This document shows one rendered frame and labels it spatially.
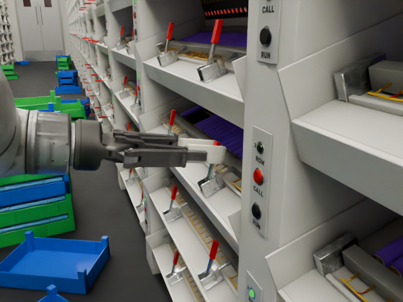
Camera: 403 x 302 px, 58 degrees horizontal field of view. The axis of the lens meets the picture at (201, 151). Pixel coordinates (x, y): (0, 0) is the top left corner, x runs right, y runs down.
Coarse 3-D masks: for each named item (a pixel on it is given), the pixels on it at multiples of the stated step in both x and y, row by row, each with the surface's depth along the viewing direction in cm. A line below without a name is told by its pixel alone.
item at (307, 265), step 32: (352, 224) 41; (384, 224) 43; (288, 256) 39; (320, 256) 39; (352, 256) 38; (384, 256) 37; (288, 288) 40; (320, 288) 39; (352, 288) 36; (384, 288) 34
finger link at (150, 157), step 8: (128, 152) 49; (136, 152) 50; (144, 152) 51; (152, 152) 52; (160, 152) 52; (168, 152) 53; (176, 152) 53; (184, 152) 54; (144, 160) 51; (152, 160) 52; (160, 160) 52; (168, 160) 53; (176, 160) 54; (128, 168) 50
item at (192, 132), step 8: (176, 120) 94; (184, 120) 92; (184, 128) 89; (192, 128) 86; (192, 136) 84; (200, 136) 80; (224, 160) 67; (232, 160) 65; (216, 168) 68; (240, 168) 61; (240, 176) 62
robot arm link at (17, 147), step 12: (24, 120) 47; (24, 132) 47; (12, 144) 44; (24, 144) 46; (0, 156) 43; (12, 156) 45; (24, 156) 47; (0, 168) 45; (12, 168) 47; (24, 168) 48
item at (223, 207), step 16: (160, 112) 102; (176, 112) 104; (144, 128) 102; (160, 128) 101; (176, 128) 96; (176, 176) 81; (192, 176) 70; (224, 176) 66; (192, 192) 69; (224, 192) 61; (240, 192) 60; (208, 208) 59; (224, 208) 57; (224, 224) 54
